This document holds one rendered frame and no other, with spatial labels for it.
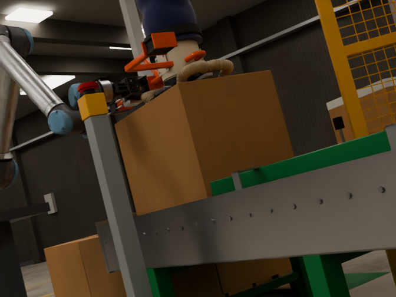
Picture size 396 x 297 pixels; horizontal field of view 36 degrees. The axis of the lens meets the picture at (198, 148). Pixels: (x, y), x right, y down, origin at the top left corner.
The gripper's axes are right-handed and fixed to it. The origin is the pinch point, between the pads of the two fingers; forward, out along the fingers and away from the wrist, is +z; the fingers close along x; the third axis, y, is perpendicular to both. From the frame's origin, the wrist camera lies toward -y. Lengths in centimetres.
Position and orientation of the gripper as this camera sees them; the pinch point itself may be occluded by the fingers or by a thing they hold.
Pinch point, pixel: (149, 86)
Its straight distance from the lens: 261.2
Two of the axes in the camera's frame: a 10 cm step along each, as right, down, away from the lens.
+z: 8.2, -1.7, 5.4
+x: -2.5, -9.7, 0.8
